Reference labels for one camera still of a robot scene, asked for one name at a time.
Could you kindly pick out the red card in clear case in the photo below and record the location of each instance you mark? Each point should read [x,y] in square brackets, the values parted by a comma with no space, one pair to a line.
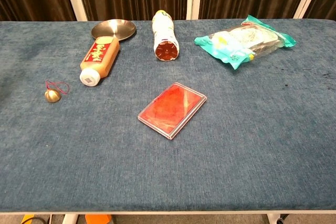
[170,111]

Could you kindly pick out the tea bottle yellow cap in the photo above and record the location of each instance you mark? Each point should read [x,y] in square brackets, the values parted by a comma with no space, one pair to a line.
[164,32]

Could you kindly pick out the brown sauce bottle white cap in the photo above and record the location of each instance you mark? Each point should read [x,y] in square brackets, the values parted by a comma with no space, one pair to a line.
[99,56]

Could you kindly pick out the blue table cloth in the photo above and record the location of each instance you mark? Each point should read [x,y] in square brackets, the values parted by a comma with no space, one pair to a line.
[236,142]

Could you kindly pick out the round steel plate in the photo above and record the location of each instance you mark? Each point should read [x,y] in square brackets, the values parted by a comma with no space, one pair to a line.
[118,28]

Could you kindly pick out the teal clear snack bag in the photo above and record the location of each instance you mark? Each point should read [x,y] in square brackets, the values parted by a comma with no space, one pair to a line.
[241,43]

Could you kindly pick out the bright orange object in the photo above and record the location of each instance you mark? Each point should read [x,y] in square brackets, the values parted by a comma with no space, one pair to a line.
[98,219]

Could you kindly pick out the yellow-orange object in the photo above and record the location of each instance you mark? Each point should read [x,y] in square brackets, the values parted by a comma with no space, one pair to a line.
[27,219]

